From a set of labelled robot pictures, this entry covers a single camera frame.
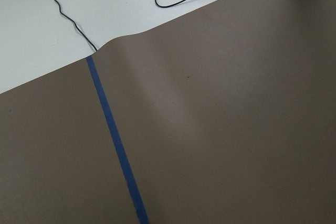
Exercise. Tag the brown paper table mat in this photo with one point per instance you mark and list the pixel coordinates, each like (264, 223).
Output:
(223, 115)

